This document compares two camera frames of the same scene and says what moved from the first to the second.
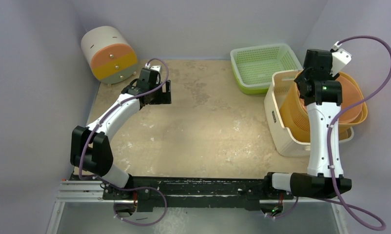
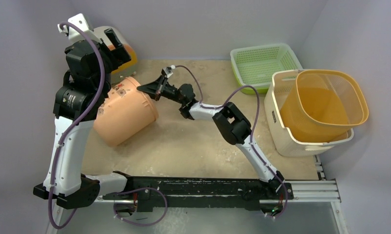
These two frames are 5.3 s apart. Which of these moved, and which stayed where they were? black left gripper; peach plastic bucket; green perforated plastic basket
Moved: peach plastic bucket; black left gripper
Stayed: green perforated plastic basket
